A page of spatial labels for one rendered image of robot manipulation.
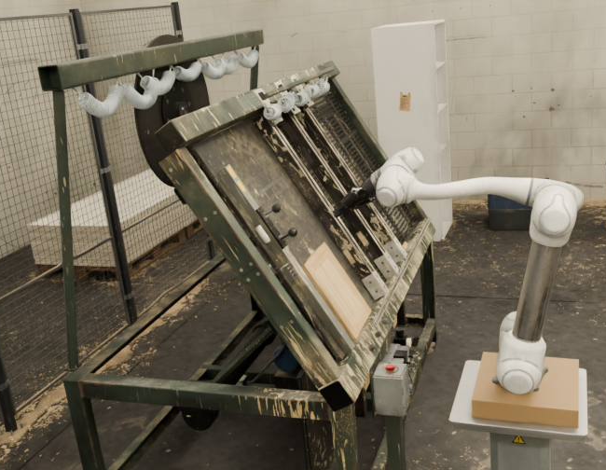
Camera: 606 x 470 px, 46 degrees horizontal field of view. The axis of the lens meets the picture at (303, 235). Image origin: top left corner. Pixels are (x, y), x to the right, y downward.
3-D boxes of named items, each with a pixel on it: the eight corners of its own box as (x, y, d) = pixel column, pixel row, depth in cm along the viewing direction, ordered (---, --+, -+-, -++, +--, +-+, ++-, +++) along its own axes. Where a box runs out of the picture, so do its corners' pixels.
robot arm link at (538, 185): (534, 170, 262) (533, 180, 250) (585, 179, 258) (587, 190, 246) (526, 204, 267) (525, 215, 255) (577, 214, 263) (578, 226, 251)
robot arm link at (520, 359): (537, 378, 276) (536, 409, 257) (494, 367, 280) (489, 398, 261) (583, 186, 247) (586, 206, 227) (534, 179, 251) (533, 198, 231)
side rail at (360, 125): (411, 227, 481) (424, 218, 476) (318, 88, 470) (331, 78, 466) (413, 223, 488) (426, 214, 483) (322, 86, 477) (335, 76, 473)
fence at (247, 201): (345, 354, 311) (352, 351, 309) (217, 172, 302) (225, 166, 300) (348, 349, 315) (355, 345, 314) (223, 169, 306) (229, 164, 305)
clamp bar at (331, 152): (394, 265, 407) (430, 244, 396) (274, 88, 395) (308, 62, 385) (397, 258, 416) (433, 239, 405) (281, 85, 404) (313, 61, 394)
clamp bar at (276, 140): (374, 301, 360) (413, 280, 350) (237, 103, 349) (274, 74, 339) (378, 294, 369) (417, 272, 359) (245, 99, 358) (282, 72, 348)
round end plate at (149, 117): (159, 205, 358) (131, 39, 334) (149, 205, 360) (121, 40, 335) (225, 167, 429) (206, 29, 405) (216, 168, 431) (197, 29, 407)
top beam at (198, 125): (168, 155, 278) (185, 142, 273) (153, 133, 277) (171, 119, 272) (328, 81, 475) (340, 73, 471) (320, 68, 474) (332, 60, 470)
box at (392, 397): (405, 419, 283) (402, 378, 277) (375, 416, 287) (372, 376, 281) (410, 403, 293) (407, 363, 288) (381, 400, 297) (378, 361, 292)
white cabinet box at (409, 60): (443, 241, 703) (433, 22, 641) (384, 240, 724) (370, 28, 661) (452, 222, 757) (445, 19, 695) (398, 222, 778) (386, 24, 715)
